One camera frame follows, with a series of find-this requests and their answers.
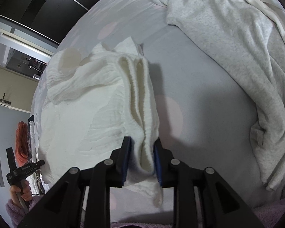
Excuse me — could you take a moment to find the beige door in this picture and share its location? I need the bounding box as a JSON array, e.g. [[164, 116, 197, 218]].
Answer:
[[0, 67, 38, 113]]

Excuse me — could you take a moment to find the grey marl sweatshirt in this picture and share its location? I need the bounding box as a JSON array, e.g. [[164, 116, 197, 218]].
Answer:
[[152, 0, 285, 190]]

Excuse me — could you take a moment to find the white muslin garment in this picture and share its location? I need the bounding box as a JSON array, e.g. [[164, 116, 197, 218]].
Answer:
[[38, 38, 163, 207]]

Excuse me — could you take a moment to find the purple fuzzy robe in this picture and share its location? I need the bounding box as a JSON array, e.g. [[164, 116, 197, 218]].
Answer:
[[6, 196, 42, 227]]

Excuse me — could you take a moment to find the grey dotted bed sheet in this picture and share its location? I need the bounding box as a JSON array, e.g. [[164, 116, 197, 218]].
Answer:
[[29, 0, 285, 222]]

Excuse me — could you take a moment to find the rust orange fleece garment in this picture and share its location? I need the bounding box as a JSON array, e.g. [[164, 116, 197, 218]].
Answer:
[[15, 121, 29, 167]]

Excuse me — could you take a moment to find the left hand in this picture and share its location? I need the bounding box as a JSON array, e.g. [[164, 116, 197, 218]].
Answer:
[[9, 180, 33, 205]]

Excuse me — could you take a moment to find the white quilted storage bag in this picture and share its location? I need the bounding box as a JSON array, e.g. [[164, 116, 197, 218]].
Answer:
[[27, 115, 45, 196]]

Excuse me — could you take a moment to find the black glossy wardrobe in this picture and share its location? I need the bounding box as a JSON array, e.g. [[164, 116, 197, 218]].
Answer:
[[0, 0, 100, 44]]

